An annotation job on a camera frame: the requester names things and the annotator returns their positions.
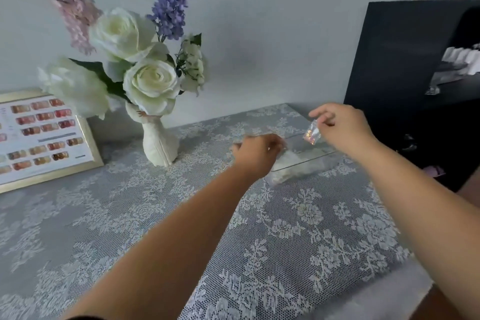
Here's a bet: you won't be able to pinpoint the person's left hand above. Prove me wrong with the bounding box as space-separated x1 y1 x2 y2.
230 133 288 179

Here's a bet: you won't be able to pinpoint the person's right hand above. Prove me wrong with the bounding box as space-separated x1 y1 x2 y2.
308 102 380 159

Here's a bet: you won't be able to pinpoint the small iridescent glitter packet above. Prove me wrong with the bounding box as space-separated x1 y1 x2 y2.
302 119 323 143

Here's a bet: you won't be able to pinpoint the person's left forearm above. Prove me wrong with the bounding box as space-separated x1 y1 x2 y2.
59 166 271 320

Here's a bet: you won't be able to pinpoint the person's right forearm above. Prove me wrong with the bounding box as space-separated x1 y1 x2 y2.
352 135 480 320

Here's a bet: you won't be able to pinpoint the clear bag of white pieces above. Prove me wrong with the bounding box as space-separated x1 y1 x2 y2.
268 150 314 186

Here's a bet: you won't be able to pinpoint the clear acrylic plate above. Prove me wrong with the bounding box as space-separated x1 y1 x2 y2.
270 125 339 173

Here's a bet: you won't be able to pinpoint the black storage cabinet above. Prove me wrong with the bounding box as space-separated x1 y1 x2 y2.
343 0 480 194

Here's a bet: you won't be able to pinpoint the small white blossom cluster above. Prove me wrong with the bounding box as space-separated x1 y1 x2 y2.
175 33 208 98

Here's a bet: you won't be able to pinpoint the grey white lace tablecloth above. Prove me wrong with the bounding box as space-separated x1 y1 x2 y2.
0 102 433 320

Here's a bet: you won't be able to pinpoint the white dress-shaped vase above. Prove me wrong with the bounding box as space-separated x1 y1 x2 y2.
125 101 180 168

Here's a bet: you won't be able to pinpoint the small pink item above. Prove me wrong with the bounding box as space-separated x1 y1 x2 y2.
423 165 446 179

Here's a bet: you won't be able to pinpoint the white rose with spiral centre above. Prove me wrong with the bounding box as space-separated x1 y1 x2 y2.
122 59 183 116

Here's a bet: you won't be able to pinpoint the row of white nail tips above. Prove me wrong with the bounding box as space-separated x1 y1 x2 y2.
442 43 480 77

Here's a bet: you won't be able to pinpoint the purple flower sprig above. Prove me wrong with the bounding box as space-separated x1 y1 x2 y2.
146 0 195 42

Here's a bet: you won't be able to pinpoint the large open white rose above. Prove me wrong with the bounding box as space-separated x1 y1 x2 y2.
89 7 159 64

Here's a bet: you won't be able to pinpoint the white rose seen sideways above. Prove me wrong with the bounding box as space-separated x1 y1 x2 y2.
37 56 114 120

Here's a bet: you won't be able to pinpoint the gold-framed nail colour chart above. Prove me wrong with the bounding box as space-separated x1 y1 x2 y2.
0 87 105 194

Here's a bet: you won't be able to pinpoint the pink flower sprig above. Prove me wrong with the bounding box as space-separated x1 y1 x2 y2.
28 0 103 56

